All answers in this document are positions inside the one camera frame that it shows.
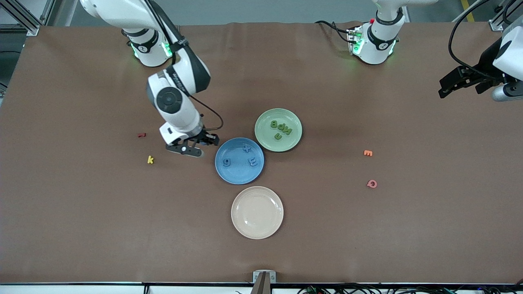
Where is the tangled cable bundle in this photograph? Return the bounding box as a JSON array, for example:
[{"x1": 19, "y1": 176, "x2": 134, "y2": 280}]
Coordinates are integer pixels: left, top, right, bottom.
[{"x1": 296, "y1": 281, "x2": 523, "y2": 294}]

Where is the beige plate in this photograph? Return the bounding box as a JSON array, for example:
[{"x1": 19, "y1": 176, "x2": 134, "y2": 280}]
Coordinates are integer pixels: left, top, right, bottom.
[{"x1": 230, "y1": 186, "x2": 284, "y2": 240}]

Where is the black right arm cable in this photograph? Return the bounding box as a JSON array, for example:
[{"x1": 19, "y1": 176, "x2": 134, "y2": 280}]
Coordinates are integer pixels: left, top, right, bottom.
[{"x1": 145, "y1": 0, "x2": 224, "y2": 133}]

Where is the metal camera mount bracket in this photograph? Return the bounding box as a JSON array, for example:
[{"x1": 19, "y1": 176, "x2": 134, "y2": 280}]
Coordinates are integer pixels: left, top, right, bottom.
[{"x1": 251, "y1": 270, "x2": 277, "y2": 294}]

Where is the table cover sheet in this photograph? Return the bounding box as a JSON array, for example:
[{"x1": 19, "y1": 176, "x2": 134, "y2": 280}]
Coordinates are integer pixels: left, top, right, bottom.
[{"x1": 0, "y1": 21, "x2": 523, "y2": 284}]

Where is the blue plate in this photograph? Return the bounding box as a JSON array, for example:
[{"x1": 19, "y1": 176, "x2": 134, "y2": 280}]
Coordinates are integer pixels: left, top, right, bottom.
[{"x1": 215, "y1": 137, "x2": 265, "y2": 185}]

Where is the white table edge rail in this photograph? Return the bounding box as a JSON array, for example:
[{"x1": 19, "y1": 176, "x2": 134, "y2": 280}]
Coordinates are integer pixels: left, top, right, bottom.
[{"x1": 0, "y1": 282, "x2": 523, "y2": 294}]

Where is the black cable loop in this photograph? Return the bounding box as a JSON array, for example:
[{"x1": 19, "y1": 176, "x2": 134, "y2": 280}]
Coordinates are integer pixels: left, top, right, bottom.
[{"x1": 499, "y1": 0, "x2": 521, "y2": 26}]

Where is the green plate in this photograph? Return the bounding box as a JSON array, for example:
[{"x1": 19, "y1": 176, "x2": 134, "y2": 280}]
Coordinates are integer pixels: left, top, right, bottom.
[{"x1": 254, "y1": 108, "x2": 303, "y2": 153}]

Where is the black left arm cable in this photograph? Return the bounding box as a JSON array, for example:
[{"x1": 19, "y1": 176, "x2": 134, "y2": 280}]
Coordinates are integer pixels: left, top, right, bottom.
[{"x1": 448, "y1": 0, "x2": 497, "y2": 78}]

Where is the black arm base cable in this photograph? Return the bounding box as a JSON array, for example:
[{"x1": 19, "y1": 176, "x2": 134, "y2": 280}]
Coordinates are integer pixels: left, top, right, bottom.
[{"x1": 315, "y1": 20, "x2": 353, "y2": 43}]

